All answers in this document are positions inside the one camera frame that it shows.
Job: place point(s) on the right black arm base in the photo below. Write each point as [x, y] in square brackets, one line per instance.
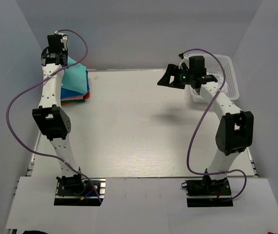
[201, 195]

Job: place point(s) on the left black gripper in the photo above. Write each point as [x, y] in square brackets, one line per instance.
[65, 52]

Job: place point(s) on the folded green t shirt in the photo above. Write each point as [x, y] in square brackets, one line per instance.
[67, 102]

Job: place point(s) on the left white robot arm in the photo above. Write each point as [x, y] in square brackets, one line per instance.
[49, 116]

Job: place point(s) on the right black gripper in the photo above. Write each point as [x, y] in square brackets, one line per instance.
[172, 70]

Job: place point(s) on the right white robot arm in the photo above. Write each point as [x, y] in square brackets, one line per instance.
[235, 130]

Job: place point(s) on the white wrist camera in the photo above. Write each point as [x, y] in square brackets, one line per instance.
[184, 63]
[63, 40]

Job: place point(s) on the folded pink t shirt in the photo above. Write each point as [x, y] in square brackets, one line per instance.
[80, 97]

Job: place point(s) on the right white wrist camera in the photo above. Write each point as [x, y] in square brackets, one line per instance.
[184, 63]

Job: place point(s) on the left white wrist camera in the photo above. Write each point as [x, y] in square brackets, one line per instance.
[63, 40]

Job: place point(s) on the folded red t shirt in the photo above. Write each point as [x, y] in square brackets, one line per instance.
[87, 95]

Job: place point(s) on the white plastic basket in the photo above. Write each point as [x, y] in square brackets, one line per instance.
[212, 66]

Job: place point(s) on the white t shirt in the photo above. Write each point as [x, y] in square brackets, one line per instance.
[222, 86]

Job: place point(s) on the teal t shirt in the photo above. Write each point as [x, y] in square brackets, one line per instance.
[75, 78]

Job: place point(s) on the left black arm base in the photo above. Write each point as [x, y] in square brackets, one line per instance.
[83, 196]

